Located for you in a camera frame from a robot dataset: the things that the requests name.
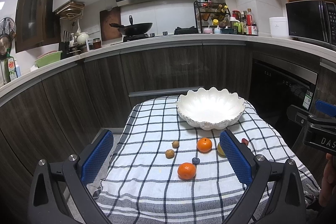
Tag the white scalloped ceramic bowl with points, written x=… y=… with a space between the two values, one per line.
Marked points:
x=211 y=109

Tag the red grape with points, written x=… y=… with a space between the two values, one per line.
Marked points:
x=245 y=141

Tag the white rice cooker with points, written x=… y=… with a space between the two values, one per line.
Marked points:
x=279 y=27

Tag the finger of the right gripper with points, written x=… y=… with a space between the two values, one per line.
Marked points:
x=297 y=115
x=325 y=108

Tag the orange mandarin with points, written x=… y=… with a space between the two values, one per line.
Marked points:
x=204 y=145
x=187 y=171

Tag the white teapot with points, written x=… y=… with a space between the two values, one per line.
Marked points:
x=82 y=38

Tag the person's right hand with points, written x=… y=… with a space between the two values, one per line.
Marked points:
x=328 y=182

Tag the red sauce bottle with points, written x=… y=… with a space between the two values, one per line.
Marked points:
x=249 y=17

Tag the blue checked white cloth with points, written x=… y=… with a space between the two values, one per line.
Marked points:
x=143 y=186

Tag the green apple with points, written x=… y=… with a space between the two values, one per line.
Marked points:
x=220 y=150

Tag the brown longan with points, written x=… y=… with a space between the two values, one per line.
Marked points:
x=175 y=144
x=170 y=153

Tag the yellow lid jar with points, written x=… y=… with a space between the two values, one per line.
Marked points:
x=215 y=22

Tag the blueberry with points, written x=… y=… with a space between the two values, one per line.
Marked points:
x=195 y=161

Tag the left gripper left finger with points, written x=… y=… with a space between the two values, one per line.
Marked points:
x=46 y=201

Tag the green dish soap bottle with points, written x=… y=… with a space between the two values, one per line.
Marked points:
x=10 y=68

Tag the built-in black dishwasher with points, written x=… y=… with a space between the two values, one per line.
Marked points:
x=275 y=85

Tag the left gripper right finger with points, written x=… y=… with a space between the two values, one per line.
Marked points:
x=286 y=203

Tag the black wok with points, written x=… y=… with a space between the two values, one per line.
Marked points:
x=132 y=29

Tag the black microwave oven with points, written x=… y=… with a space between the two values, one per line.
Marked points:
x=312 y=21

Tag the black spice rack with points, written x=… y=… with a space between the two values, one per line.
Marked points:
x=206 y=11

